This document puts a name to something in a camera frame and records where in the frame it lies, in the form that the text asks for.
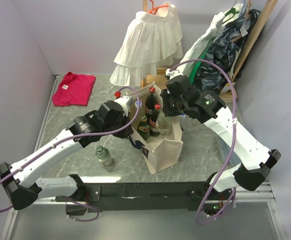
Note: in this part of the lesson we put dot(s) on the folded pink shirt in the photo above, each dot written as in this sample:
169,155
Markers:
74,89

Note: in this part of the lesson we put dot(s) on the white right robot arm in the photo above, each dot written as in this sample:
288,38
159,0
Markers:
256,159

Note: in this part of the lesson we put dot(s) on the white shirt on hanger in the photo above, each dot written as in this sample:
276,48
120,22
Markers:
203,42

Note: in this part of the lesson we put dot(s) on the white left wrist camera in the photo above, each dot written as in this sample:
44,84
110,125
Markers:
123,100

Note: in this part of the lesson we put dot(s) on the clear glass bottle green cap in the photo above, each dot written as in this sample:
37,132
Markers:
103,156
164,123

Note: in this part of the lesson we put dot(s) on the wooden clothes rack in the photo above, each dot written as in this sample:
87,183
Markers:
247,40

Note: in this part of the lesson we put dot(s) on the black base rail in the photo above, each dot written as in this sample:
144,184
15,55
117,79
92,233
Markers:
132,196

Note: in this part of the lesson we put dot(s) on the green glass bottle labelled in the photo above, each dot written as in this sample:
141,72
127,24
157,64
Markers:
143,128

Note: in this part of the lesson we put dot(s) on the small cola bottle red cap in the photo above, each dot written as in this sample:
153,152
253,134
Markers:
154,132

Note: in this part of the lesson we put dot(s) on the beige canvas tote bag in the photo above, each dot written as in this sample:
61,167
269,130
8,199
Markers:
160,152

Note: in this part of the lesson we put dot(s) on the large cola bottle red cap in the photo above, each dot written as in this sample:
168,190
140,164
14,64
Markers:
150,102

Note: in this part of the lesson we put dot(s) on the orange clothes hanger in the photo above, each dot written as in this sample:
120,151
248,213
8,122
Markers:
155,9

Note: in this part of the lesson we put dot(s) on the green garment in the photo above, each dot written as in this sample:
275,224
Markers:
196,67

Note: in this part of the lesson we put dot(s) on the white ruffled dress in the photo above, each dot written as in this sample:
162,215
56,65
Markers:
151,41

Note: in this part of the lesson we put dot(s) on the dark blue patterned garment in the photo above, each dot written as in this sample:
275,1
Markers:
222,53

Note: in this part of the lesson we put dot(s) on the green clothes hanger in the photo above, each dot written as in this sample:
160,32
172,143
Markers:
230,14

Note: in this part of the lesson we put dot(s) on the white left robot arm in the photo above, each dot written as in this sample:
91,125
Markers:
23,181

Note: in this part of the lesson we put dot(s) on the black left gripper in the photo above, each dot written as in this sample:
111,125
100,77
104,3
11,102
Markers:
125,133

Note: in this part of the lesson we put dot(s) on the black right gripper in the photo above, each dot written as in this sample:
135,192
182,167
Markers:
166,96

